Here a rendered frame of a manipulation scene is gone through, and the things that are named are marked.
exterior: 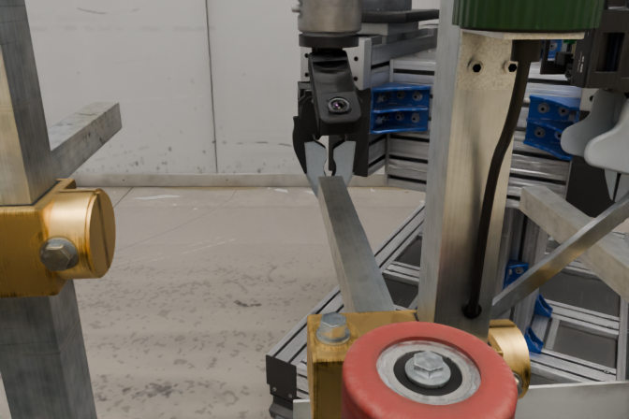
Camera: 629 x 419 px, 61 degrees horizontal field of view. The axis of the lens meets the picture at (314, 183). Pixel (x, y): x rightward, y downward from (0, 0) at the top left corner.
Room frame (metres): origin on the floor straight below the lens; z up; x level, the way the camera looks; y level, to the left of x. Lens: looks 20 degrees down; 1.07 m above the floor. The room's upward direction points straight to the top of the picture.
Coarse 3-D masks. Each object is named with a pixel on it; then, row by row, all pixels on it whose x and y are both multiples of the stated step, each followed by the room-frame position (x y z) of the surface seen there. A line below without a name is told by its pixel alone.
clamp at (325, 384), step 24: (360, 312) 0.31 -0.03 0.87; (384, 312) 0.31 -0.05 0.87; (408, 312) 0.31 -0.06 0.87; (312, 336) 0.28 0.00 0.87; (360, 336) 0.28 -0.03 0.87; (504, 336) 0.28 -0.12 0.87; (312, 360) 0.26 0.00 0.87; (336, 360) 0.26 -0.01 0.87; (528, 360) 0.27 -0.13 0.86; (312, 384) 0.26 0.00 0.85; (336, 384) 0.26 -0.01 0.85; (528, 384) 0.27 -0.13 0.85; (312, 408) 0.26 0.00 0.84; (336, 408) 0.26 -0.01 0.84
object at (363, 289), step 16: (336, 176) 0.62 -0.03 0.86; (320, 192) 0.58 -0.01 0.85; (336, 192) 0.56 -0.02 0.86; (320, 208) 0.58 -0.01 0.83; (336, 208) 0.51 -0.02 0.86; (352, 208) 0.51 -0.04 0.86; (336, 224) 0.47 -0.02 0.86; (352, 224) 0.47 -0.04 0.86; (336, 240) 0.44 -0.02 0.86; (352, 240) 0.44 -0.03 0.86; (336, 256) 0.43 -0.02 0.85; (352, 256) 0.41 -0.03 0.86; (368, 256) 0.41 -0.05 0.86; (336, 272) 0.43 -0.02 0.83; (352, 272) 0.38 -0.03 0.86; (368, 272) 0.38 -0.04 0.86; (352, 288) 0.35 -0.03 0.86; (368, 288) 0.35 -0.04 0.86; (384, 288) 0.35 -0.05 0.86; (352, 304) 0.33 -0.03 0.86; (368, 304) 0.33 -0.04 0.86; (384, 304) 0.33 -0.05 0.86
